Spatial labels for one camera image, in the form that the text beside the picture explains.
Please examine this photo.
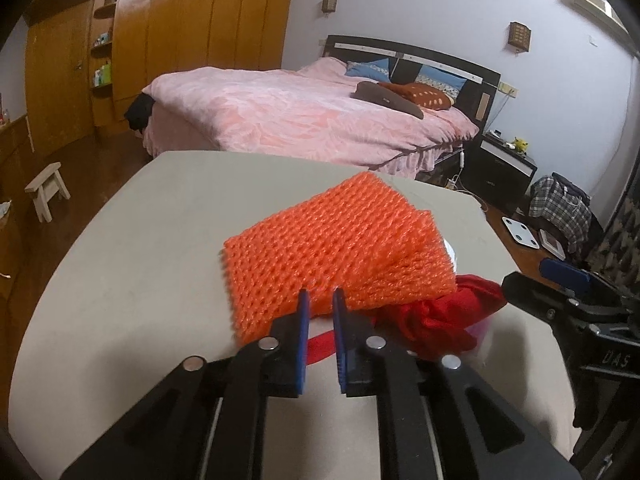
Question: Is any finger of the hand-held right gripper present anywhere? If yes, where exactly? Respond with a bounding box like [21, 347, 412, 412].
[539, 257, 637, 307]
[501, 271, 584, 324]

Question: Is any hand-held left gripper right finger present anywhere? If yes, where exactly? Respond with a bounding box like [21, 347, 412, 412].
[332, 286, 583, 480]

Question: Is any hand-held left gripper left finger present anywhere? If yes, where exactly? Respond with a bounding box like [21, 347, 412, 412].
[59, 287, 313, 480]

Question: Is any pink plastic bag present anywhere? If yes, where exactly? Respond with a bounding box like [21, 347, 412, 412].
[465, 317, 493, 348]

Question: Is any red cloth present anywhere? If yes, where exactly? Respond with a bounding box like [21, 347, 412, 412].
[306, 274, 507, 367]

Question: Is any orange foam net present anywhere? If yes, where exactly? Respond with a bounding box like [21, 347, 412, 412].
[222, 171, 441, 346]
[395, 210, 458, 308]

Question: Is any white scale with red centre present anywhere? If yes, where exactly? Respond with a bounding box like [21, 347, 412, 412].
[537, 230, 568, 261]

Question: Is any black bag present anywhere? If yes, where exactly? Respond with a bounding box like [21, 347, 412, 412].
[587, 210, 608, 256]

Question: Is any white bathroom scale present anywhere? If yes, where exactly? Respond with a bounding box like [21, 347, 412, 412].
[501, 216, 542, 250]

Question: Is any plaid bag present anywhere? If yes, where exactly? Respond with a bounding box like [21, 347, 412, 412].
[529, 172, 593, 253]

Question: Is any dark patterned curtain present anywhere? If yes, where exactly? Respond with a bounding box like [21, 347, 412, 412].
[585, 55, 640, 286]

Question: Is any dark nightstand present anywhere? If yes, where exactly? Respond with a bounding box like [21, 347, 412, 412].
[462, 132, 538, 213]

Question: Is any blue pillow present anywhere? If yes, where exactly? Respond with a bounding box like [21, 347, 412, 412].
[346, 59, 391, 80]
[416, 66, 468, 98]

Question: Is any brown dotted pillow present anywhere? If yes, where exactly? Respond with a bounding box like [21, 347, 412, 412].
[377, 81, 455, 111]

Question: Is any pink blanket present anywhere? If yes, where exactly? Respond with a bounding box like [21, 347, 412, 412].
[141, 56, 481, 181]

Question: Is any dark wooden bed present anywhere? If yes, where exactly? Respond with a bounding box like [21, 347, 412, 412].
[141, 35, 502, 191]

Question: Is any plain brown cushion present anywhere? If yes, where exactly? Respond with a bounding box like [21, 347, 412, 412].
[350, 81, 426, 120]

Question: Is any beige air conditioner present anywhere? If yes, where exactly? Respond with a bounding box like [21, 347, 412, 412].
[566, 0, 628, 31]

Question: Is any black cloth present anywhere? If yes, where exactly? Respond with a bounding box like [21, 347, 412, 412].
[125, 94, 157, 136]

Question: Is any small wooden stool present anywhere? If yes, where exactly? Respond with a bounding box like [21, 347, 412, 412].
[25, 161, 71, 223]

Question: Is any wooden wardrobe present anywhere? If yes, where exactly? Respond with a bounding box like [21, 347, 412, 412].
[22, 0, 301, 161]

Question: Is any wooden sideboard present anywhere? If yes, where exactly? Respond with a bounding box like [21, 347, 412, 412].
[0, 115, 36, 281]

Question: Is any white floor cable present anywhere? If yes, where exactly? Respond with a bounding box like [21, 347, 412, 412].
[457, 180, 488, 211]

